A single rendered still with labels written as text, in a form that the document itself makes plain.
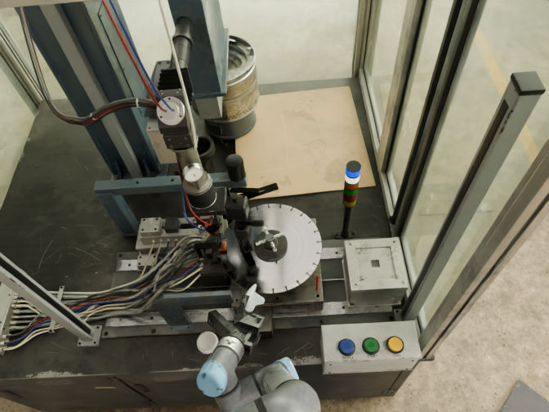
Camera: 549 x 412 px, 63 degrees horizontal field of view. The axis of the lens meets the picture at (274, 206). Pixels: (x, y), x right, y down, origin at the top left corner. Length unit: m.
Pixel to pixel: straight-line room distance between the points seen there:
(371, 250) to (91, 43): 1.10
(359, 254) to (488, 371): 1.13
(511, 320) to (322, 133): 1.33
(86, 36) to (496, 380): 2.19
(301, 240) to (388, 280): 0.30
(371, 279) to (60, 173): 1.40
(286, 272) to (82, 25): 0.96
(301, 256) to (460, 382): 1.20
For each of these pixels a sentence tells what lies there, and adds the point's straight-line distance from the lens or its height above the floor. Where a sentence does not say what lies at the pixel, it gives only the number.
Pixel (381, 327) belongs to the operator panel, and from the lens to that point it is 1.41.
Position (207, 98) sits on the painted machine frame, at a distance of 1.38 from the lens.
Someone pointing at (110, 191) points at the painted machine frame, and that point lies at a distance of 1.61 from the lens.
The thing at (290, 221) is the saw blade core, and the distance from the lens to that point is 1.49.
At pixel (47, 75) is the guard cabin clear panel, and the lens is 2.51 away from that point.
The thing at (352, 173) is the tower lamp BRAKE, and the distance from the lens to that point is 1.36.
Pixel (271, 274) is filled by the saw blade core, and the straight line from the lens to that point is 1.40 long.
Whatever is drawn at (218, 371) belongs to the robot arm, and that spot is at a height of 1.09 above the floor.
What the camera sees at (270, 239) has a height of 1.00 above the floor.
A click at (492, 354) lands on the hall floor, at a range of 2.46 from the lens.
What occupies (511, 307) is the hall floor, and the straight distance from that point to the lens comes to 2.59.
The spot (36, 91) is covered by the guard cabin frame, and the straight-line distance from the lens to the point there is 2.56.
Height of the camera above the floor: 2.22
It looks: 56 degrees down
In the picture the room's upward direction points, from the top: 7 degrees counter-clockwise
